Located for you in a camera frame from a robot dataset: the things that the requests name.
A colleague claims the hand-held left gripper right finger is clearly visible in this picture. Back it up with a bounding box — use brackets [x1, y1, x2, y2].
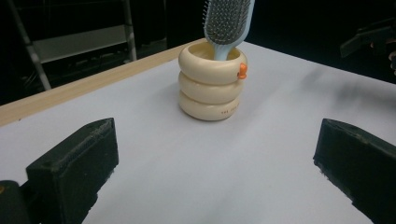
[312, 118, 396, 224]

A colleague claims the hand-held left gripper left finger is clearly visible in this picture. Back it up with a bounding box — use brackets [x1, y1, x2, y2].
[25, 117, 120, 224]

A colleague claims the light blue hairbrush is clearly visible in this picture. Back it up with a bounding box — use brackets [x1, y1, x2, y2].
[203, 0, 256, 62]

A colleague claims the cream ribbed holder cup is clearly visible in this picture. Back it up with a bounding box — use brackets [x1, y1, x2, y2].
[177, 41, 248, 122]

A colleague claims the white table cover sheet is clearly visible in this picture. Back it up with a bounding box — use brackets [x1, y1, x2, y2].
[0, 41, 396, 224]

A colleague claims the white metal stand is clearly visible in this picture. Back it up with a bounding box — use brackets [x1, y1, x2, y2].
[6, 0, 138, 91]

